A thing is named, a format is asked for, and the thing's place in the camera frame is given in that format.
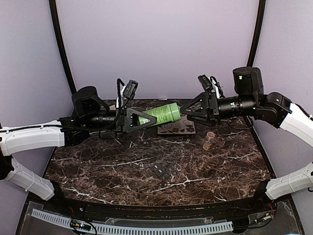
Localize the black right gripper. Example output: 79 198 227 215
180 91 258 126

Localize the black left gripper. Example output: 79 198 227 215
84 107 157 134

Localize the green labelled supplement bottle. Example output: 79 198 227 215
143 102 181 125

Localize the clear pill bottle green label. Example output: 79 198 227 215
202 132 216 150

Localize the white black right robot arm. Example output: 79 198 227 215
180 67 313 212

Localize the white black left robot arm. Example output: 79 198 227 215
0 84 157 213

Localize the square floral ceramic plate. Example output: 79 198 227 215
157 115 196 135

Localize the white slotted cable duct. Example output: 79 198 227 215
30 209 233 235

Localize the black right frame post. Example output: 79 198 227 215
246 0 266 67

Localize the black frame post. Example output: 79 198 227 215
246 0 266 67
48 0 77 94

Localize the black left frame post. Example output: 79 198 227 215
48 0 77 94

